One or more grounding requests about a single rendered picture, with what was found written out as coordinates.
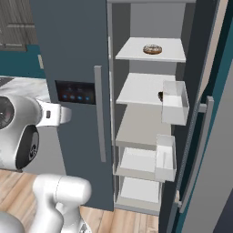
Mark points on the brown glazed donut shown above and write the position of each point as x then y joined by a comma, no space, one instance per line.
152,49

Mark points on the open dark grey fridge door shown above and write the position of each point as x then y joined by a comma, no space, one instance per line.
209,170

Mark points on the large clear door bin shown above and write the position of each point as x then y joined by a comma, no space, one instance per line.
174,104

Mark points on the grey base cabinet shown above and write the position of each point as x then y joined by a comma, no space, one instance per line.
50,151

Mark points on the dark grey fridge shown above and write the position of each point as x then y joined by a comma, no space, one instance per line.
142,21

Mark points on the closed dark grey fridge door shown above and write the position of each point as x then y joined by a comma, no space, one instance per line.
75,45

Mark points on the white fridge shelf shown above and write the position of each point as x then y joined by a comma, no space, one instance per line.
139,89
133,50

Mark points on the dark chocolate cake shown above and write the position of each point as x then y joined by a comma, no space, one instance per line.
161,96

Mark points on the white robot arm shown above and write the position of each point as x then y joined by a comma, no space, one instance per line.
18,133

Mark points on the white fridge drawer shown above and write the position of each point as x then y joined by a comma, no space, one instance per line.
136,162
139,191

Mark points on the beige fridge shelf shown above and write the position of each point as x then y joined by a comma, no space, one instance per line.
139,127

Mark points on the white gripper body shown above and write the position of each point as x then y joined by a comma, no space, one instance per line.
65,114

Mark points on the window with grey blinds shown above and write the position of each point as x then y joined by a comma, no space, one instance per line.
15,21

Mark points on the small clear door bin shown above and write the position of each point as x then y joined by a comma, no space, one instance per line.
165,160

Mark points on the beige wall outlet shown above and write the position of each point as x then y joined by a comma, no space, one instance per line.
40,61

